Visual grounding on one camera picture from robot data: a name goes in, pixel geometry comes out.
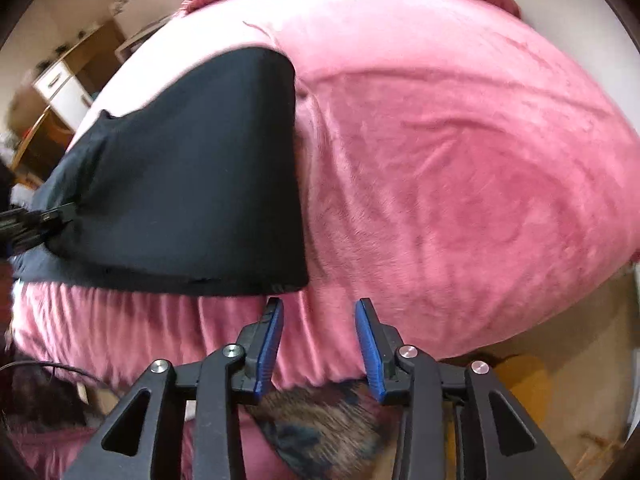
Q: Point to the wooden table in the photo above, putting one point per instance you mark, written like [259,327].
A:
[35,145]

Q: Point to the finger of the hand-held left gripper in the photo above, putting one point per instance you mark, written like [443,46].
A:
[30,222]

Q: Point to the brown blue patterned cloth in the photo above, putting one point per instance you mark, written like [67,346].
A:
[320,425]

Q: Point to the person's pink fleece clothing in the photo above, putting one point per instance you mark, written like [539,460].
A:
[220,450]

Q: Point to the yellow object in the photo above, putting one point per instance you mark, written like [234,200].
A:
[525,385]

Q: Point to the bed with pink sheet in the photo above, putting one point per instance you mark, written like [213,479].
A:
[450,185]

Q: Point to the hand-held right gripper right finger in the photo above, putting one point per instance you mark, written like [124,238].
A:
[370,355]

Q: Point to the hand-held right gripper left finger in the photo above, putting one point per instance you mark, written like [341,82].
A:
[267,355]

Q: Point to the black pants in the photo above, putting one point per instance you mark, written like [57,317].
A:
[200,185]

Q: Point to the white cabinet door unit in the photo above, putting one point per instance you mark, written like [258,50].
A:
[62,92]

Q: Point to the white bedside shelf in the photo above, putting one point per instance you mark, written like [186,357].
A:
[137,40]

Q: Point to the wooden cabinet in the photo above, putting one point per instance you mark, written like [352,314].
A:
[95,50]

